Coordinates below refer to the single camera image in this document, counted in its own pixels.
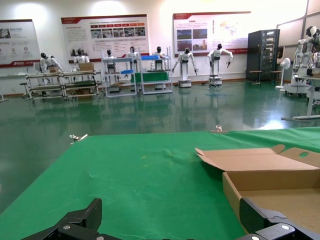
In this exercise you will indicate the round metal stool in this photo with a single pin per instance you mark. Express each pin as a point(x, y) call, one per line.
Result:
point(24, 84)

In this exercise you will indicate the beige tube frame workbench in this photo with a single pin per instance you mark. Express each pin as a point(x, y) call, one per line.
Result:
point(80, 86)
point(45, 87)

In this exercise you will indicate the white standing fan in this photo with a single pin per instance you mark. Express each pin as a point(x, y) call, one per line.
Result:
point(285, 63)

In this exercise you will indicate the black server cabinet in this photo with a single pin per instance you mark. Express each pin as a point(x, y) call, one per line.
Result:
point(261, 55)

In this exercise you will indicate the long white table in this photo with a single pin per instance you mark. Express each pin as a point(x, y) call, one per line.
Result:
point(10, 76)

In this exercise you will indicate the white leg desk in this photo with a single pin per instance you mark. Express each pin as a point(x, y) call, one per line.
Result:
point(310, 102)

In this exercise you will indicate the blue plastic tray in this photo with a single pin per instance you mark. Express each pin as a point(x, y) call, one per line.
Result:
point(149, 57)

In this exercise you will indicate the silver binder clip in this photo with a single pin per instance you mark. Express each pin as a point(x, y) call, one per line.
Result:
point(219, 129)
point(79, 137)

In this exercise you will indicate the white red wall poster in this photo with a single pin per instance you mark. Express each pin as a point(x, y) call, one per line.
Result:
point(212, 30)
point(105, 35)
point(17, 42)

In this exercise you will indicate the green table cloth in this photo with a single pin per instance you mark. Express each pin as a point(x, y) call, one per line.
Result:
point(137, 180)

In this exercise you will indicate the white black humanoid robot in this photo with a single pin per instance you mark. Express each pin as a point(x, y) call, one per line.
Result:
point(301, 57)
point(109, 58)
point(81, 58)
point(185, 65)
point(47, 61)
point(158, 53)
point(215, 60)
point(132, 55)

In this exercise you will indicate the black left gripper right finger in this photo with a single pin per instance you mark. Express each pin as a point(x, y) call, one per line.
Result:
point(260, 222)

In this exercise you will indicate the white metal shelf rack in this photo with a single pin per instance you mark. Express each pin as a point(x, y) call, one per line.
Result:
point(120, 75)

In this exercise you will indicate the white rack with green panel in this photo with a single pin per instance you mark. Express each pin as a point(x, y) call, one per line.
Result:
point(155, 77)

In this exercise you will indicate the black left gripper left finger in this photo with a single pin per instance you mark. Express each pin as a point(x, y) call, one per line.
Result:
point(75, 225)

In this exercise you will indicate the open brown cardboard box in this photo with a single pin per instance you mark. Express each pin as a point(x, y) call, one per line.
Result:
point(262, 162)

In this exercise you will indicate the small brown side table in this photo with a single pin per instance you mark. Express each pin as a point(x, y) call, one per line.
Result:
point(255, 72)
point(276, 72)

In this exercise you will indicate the closed brown cardboard carton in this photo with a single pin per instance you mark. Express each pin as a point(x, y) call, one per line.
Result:
point(86, 66)

